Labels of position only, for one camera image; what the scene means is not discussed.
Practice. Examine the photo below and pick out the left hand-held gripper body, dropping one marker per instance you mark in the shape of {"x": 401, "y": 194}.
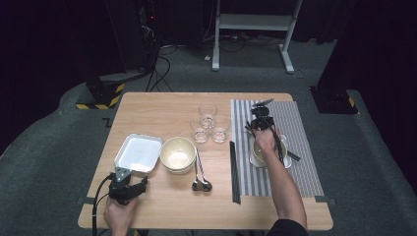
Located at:
{"x": 118, "y": 192}

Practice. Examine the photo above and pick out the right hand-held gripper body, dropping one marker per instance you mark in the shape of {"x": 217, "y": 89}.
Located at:
{"x": 262, "y": 119}

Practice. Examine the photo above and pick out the cream bowl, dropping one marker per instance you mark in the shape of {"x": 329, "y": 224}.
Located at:
{"x": 177, "y": 154}
{"x": 257, "y": 157}
{"x": 178, "y": 172}

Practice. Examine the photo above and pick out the bundle of black chopsticks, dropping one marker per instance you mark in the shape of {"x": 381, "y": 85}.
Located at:
{"x": 235, "y": 177}

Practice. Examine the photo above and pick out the person's right hand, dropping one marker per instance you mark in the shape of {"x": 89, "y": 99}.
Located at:
{"x": 267, "y": 142}

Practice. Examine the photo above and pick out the person's left hand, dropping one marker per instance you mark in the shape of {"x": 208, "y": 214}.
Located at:
{"x": 118, "y": 216}

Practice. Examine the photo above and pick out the clear drinking glass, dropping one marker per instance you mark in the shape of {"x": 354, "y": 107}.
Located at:
{"x": 208, "y": 113}
{"x": 200, "y": 134}
{"x": 220, "y": 132}

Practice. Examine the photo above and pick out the striped woven placemat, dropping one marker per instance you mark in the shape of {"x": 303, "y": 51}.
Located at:
{"x": 305, "y": 131}

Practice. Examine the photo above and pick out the black base yellow mark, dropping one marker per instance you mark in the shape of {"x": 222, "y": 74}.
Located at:
{"x": 331, "y": 101}

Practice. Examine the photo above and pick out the white metal stand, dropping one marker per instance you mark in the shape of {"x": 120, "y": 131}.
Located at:
{"x": 252, "y": 22}

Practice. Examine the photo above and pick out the black yellow striped base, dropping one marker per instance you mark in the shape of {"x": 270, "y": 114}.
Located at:
{"x": 101, "y": 93}

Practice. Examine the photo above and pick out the person's black sleeve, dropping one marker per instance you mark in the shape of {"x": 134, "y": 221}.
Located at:
{"x": 288, "y": 229}

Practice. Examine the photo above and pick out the dark curtain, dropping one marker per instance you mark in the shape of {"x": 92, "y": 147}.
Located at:
{"x": 387, "y": 65}
{"x": 49, "y": 65}

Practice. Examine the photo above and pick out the dark equipment rack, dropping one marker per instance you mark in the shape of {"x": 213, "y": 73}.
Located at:
{"x": 147, "y": 32}

